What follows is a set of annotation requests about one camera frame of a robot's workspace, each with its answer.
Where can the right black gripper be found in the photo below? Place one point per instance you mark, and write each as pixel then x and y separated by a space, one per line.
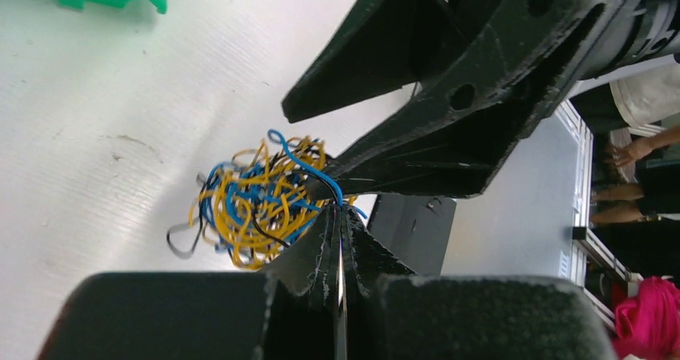
pixel 510 62

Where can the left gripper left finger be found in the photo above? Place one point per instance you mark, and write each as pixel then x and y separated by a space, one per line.
pixel 282 311

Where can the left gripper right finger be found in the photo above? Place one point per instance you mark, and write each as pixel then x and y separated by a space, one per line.
pixel 394 313

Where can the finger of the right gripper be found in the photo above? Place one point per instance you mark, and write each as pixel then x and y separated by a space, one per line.
pixel 380 46
pixel 450 140

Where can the pink cloth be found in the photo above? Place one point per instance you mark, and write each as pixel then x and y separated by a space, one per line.
pixel 647 324

